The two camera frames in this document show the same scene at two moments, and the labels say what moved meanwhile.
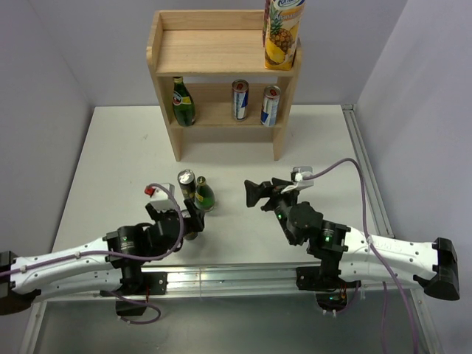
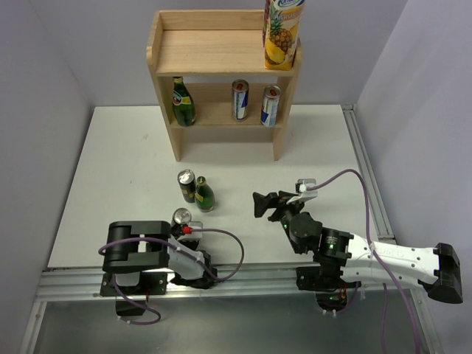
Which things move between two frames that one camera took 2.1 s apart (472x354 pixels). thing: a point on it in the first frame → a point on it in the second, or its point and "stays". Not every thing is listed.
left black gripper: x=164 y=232 → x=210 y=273
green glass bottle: x=183 y=106 stays
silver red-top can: x=240 y=99 stays
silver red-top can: x=271 y=105 stays
